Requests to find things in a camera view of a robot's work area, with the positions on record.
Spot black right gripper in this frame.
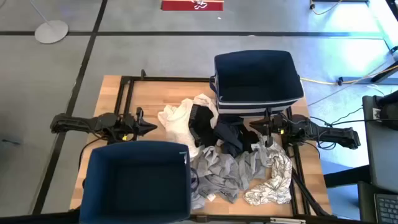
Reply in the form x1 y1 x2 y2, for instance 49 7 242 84
249 108 290 147

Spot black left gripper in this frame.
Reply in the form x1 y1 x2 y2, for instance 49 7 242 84
116 106 158 142

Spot white fluffy garment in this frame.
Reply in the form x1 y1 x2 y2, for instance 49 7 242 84
157 93 220 160

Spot black garment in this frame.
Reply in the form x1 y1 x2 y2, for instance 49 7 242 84
187 103 219 149

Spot navy blue garment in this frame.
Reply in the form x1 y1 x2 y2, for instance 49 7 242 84
213 114 259 158

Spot grey cotton garment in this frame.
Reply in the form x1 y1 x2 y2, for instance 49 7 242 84
190 144 241 211
235 136 274 191

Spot navy white striped fabric bin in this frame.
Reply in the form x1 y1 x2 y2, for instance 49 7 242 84
209 49 305 118
78 140 192 224

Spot white floral line-print garment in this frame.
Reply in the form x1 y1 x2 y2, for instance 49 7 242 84
243 145 294 207

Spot round white stand base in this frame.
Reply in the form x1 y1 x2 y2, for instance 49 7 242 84
29 0 70 45

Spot black laptop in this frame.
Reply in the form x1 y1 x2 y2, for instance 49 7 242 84
356 181 398 224

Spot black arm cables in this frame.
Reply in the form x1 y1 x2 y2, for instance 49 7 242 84
306 106 398 152

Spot yellow floor cable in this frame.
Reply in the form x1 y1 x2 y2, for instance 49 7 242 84
299 64 398 86

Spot yellow cable with black plug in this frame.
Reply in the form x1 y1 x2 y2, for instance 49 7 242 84
309 0 343 16

